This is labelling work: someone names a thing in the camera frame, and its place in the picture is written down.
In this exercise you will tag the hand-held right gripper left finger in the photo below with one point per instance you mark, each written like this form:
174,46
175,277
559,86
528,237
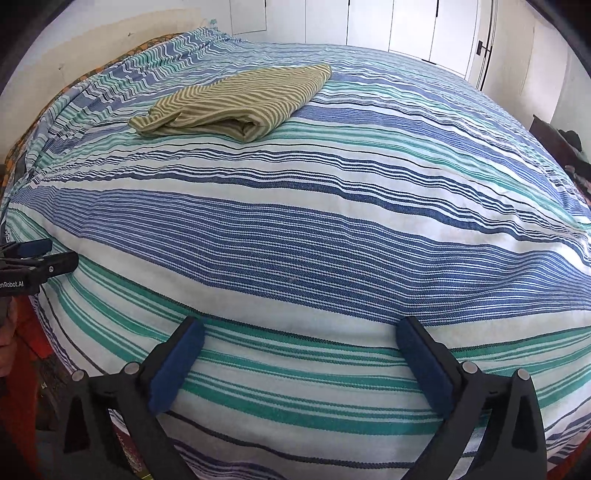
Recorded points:
178,369

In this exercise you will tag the green striped cardigan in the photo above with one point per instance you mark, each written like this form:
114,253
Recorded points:
240,104

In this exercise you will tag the white wardrobe doors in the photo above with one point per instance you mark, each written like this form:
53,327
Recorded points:
392,32

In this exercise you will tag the person's left hand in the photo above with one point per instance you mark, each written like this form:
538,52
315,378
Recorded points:
7,337

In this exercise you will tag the person's orange clothing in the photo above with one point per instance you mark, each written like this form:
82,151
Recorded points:
32,337

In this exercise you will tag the dark wooden cabinet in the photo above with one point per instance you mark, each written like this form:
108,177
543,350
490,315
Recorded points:
549,138

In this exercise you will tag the blue green striped bedspread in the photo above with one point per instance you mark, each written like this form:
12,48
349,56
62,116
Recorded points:
295,221

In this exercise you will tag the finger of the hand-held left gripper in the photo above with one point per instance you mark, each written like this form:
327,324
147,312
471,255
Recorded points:
51,265
32,248

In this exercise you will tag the pile of clothes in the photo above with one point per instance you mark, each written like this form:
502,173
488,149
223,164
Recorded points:
577,157

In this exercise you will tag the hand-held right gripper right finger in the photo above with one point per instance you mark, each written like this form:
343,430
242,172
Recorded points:
427,369

